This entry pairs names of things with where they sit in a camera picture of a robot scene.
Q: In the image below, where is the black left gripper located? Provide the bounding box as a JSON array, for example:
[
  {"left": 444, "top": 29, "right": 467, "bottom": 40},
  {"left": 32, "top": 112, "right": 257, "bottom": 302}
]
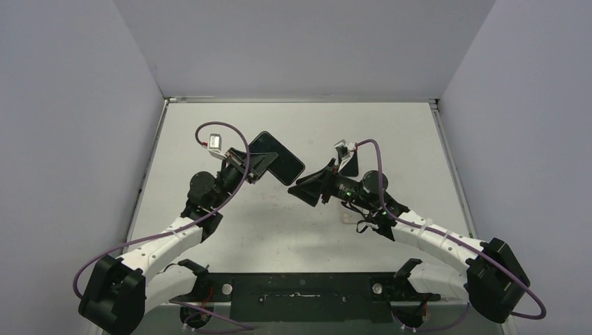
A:
[{"left": 211, "top": 147, "right": 279, "bottom": 209}]

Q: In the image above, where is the cream phone case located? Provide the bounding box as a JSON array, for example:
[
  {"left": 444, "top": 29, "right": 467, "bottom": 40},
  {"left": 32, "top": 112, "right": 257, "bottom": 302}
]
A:
[{"left": 339, "top": 205, "right": 364, "bottom": 225}]

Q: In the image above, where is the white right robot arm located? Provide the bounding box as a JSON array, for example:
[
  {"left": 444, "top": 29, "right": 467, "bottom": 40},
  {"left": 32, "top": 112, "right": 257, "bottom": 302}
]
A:
[{"left": 288, "top": 163, "right": 530, "bottom": 323}]

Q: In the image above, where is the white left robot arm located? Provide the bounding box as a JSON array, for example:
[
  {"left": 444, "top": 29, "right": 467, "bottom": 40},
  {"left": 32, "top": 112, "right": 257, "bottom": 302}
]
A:
[{"left": 78, "top": 149, "right": 279, "bottom": 334}]

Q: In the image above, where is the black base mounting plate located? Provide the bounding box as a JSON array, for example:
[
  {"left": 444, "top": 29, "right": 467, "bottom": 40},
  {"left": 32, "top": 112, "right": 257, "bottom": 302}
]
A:
[{"left": 176, "top": 269, "right": 441, "bottom": 323}]

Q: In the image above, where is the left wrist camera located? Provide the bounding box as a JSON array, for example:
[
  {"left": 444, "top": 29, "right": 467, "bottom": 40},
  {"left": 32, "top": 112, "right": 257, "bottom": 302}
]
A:
[{"left": 207, "top": 133, "right": 227, "bottom": 160}]

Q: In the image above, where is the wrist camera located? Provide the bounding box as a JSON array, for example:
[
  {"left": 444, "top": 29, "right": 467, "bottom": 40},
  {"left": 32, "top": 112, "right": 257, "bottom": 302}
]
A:
[
  {"left": 334, "top": 140, "right": 357, "bottom": 161},
  {"left": 207, "top": 133, "right": 227, "bottom": 160}
]

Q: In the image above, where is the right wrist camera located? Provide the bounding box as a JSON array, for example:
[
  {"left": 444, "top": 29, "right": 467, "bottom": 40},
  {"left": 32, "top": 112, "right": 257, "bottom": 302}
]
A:
[{"left": 334, "top": 140, "right": 357, "bottom": 161}]

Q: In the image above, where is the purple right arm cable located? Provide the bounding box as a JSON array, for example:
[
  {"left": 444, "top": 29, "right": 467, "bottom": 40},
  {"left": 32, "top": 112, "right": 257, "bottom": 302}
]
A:
[{"left": 353, "top": 138, "right": 547, "bottom": 321}]

